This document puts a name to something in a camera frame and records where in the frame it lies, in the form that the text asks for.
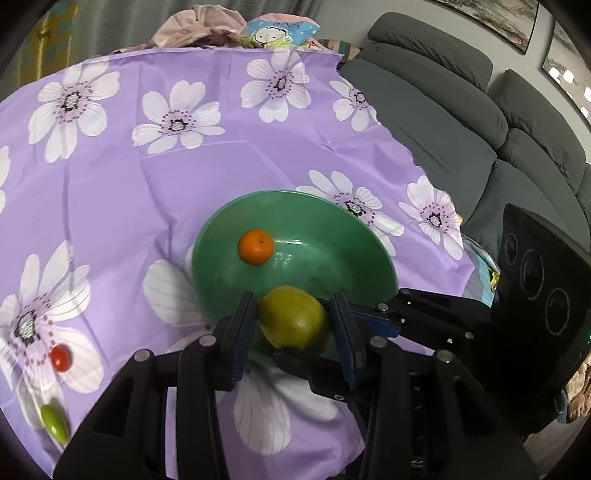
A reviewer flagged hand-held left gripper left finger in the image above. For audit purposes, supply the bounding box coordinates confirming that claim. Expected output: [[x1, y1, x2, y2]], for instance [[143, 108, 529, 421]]
[[53, 291, 257, 480]]

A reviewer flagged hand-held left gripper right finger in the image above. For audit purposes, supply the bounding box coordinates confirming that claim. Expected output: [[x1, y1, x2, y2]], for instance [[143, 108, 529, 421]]
[[330, 292, 539, 480]]

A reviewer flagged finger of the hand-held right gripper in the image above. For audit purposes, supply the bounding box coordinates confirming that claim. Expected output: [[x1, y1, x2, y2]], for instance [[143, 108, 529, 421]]
[[272, 347, 357, 402], [349, 288, 492, 352]]

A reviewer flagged yellow-green pear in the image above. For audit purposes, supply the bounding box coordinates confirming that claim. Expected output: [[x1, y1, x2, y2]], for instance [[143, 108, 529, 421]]
[[257, 285, 331, 352]]

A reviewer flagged green bowl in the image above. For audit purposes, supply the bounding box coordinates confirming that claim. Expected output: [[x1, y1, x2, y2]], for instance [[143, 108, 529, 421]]
[[191, 190, 399, 365]]

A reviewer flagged orange tangerine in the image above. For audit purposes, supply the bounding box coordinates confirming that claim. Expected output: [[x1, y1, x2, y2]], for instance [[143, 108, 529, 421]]
[[237, 229, 275, 266]]

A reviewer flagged green mango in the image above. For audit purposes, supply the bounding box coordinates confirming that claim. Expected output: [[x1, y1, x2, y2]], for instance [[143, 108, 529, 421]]
[[39, 404, 71, 446]]

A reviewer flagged blue patterned sheet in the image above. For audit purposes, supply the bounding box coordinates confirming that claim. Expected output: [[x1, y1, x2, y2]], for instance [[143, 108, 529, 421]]
[[462, 231, 502, 305]]

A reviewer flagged red tomato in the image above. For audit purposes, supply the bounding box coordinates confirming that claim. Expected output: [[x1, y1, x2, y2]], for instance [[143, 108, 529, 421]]
[[50, 345, 72, 373]]

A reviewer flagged purple floral cloth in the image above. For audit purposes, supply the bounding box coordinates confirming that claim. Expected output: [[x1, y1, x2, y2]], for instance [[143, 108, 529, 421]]
[[0, 46, 467, 480]]

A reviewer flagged grey sofa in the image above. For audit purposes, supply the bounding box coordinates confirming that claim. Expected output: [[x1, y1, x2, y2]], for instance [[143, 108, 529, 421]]
[[339, 11, 591, 259]]

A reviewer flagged cartoon print pillow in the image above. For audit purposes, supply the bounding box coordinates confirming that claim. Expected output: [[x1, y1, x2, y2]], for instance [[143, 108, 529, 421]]
[[242, 14, 321, 51]]

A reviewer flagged pink crumpled cloth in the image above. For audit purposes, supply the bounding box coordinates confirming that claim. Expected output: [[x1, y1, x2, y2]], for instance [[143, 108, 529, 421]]
[[148, 4, 250, 49]]

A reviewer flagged yellow curtain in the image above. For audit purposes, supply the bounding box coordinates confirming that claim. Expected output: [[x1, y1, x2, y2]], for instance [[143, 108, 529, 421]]
[[28, 0, 79, 51]]

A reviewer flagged framed landscape wall picture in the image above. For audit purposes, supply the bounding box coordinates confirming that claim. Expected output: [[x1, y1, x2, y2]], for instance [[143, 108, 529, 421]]
[[541, 21, 591, 121], [438, 0, 541, 56]]

